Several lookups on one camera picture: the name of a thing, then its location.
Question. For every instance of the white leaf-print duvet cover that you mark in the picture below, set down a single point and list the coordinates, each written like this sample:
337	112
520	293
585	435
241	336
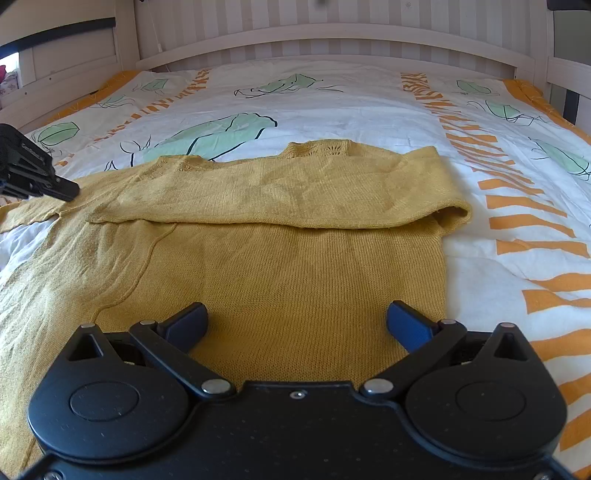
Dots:
524	256

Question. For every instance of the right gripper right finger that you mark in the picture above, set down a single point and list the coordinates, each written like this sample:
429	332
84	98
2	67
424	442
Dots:
427	342

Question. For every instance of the mustard yellow knit sweater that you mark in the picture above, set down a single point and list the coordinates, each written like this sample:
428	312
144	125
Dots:
296	256

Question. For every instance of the white wooden bed frame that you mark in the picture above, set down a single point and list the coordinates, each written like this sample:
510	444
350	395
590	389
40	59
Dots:
68	49

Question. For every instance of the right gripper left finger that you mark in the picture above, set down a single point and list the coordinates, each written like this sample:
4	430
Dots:
166	345

